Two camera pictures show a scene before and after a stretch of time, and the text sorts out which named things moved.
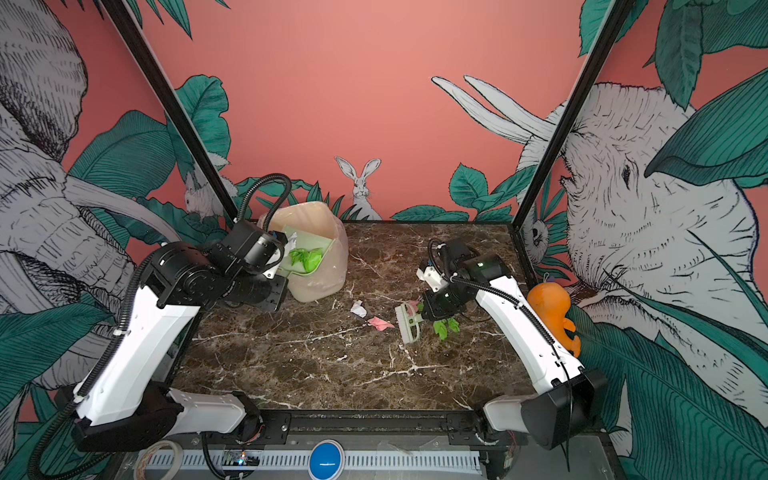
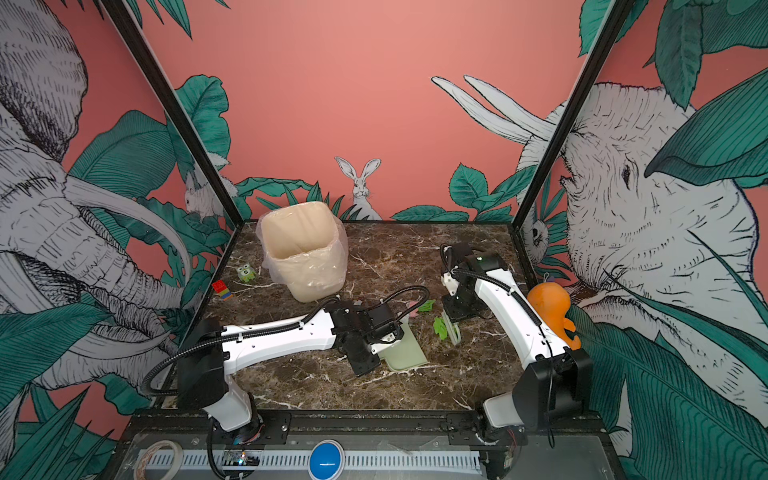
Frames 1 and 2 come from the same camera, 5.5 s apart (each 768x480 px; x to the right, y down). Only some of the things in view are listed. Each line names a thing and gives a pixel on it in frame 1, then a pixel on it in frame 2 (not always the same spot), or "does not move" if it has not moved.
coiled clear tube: x=141 y=463 does not move
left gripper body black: x=260 y=291 to x=365 y=361
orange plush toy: x=551 y=302 does not move
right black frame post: x=615 y=18 does not move
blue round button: x=326 y=460 does not move
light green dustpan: x=304 y=240 to x=407 y=354
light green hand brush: x=408 y=323 to x=454 y=328
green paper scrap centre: x=441 y=328 does not move
